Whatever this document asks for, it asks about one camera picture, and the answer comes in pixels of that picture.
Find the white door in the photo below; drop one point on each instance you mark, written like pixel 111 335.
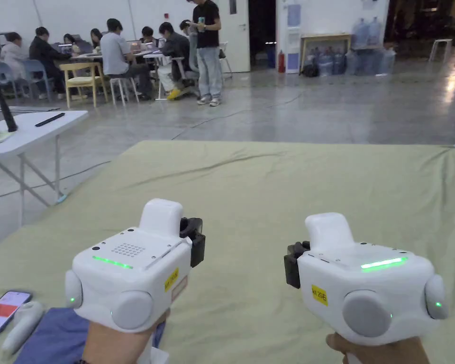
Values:
pixel 235 38

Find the person's right hand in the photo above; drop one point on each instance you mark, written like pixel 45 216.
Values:
pixel 390 350

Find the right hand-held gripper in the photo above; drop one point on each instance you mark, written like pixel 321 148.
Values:
pixel 364 280

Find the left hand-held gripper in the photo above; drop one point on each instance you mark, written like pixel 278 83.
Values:
pixel 136 273

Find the dark blue garment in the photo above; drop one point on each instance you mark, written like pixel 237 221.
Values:
pixel 57 337

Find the red fire extinguisher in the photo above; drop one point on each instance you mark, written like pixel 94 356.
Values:
pixel 281 62

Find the group of water bottles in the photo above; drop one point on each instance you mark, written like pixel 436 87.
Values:
pixel 364 53

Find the black bag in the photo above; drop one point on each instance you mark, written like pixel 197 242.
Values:
pixel 310 71

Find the bed with pale green sheet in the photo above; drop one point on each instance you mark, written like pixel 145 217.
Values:
pixel 250 189

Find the white hand controller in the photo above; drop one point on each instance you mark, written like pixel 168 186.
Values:
pixel 22 326

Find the group of people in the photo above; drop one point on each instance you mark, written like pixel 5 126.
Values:
pixel 113 53

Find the person's left hand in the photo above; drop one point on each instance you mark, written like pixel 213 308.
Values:
pixel 113 347

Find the black smartphone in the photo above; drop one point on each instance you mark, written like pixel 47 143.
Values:
pixel 3 311

